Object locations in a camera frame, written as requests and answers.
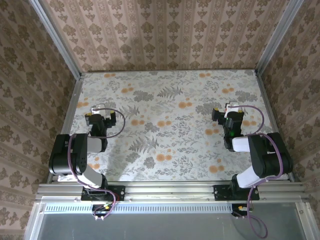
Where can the wide aluminium base rail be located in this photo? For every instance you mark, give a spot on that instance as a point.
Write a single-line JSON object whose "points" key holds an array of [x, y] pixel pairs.
{"points": [[170, 192]]}

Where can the aluminium frame post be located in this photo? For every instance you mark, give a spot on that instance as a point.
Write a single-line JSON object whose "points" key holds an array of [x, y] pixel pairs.
{"points": [[57, 42], [275, 35]]}

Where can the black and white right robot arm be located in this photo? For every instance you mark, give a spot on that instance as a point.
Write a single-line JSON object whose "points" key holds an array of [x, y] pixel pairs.
{"points": [[265, 155]]}

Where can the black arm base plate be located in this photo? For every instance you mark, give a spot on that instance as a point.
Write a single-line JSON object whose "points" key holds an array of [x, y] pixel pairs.
{"points": [[117, 192], [221, 193]]}

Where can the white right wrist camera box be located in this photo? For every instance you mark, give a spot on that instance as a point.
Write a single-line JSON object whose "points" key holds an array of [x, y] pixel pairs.
{"points": [[231, 111]]}

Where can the grey metal panel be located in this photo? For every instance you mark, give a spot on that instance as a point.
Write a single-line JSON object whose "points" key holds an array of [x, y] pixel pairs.
{"points": [[162, 227]]}

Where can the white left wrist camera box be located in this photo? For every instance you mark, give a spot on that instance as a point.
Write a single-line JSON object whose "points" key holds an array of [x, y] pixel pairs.
{"points": [[96, 111]]}

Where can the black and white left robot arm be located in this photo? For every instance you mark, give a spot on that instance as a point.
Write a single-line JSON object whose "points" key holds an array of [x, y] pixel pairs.
{"points": [[60, 155]]}

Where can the aluminium side rail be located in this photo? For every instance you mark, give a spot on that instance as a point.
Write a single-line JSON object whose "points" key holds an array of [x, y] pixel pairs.
{"points": [[68, 122], [267, 100]]}

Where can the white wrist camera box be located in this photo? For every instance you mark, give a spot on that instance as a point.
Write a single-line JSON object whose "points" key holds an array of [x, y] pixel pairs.
{"points": [[96, 111], [231, 111]]}

